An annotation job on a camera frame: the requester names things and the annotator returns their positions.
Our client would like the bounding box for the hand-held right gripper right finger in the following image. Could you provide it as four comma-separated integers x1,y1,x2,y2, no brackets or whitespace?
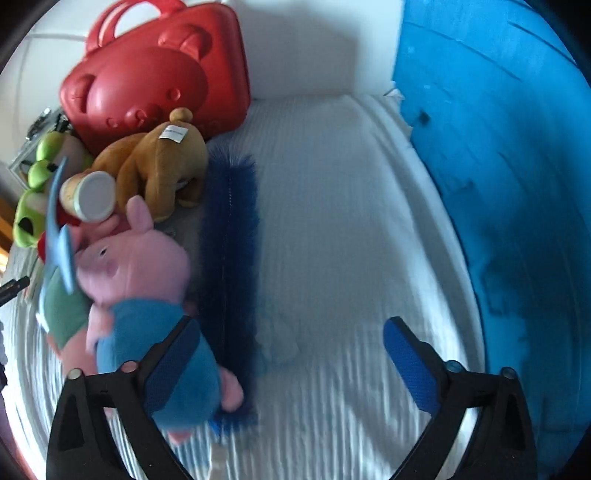
383,316,539,480

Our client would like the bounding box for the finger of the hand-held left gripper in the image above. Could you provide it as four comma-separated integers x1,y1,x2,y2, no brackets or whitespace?
0,276,31,305

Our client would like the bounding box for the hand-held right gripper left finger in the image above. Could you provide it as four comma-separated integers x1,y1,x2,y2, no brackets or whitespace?
46,315,204,480

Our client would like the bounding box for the light blue plastic paddle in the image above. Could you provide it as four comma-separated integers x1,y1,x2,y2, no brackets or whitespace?
44,157,77,296

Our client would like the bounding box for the blue shirt pig plush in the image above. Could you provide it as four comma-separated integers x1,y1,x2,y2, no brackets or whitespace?
74,195,245,446

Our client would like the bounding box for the blue storage box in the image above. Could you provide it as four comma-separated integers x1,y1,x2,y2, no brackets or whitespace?
392,0,591,462

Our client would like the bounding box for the teal shirt pig plush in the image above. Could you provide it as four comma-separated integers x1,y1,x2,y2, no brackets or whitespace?
36,263,100,370

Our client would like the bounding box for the green frog plush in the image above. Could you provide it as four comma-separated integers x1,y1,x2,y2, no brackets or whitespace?
14,131,93,250

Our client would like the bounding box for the red dress pig plush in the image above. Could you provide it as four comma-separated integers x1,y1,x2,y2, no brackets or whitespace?
36,210,127,264

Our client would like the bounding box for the blue fuzzy duster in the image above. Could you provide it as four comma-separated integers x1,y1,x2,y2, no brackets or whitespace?
198,154,259,428

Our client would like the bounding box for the white-capped brown bottle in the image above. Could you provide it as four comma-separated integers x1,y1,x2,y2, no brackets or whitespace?
60,171,117,223

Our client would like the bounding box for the brown bear plush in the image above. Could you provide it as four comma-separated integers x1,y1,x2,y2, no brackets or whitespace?
90,107,209,223

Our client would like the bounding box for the red bear-shaped case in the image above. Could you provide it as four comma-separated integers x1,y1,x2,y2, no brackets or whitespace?
59,0,254,155

